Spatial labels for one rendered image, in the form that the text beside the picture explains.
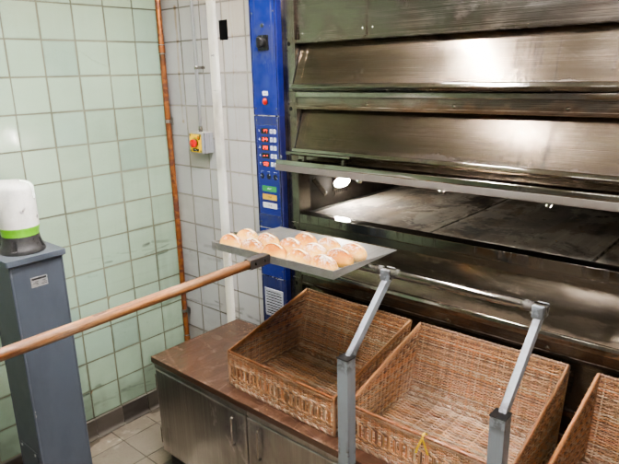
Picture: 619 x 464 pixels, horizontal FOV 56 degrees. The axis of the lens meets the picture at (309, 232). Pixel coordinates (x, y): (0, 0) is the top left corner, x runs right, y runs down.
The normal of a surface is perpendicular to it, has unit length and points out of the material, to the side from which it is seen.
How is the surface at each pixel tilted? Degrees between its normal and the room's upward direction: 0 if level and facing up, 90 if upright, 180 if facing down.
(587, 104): 90
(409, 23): 90
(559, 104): 90
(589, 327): 70
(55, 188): 90
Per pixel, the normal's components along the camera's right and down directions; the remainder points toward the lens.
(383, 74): -0.62, -0.13
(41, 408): 0.76, 0.15
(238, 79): -0.65, 0.22
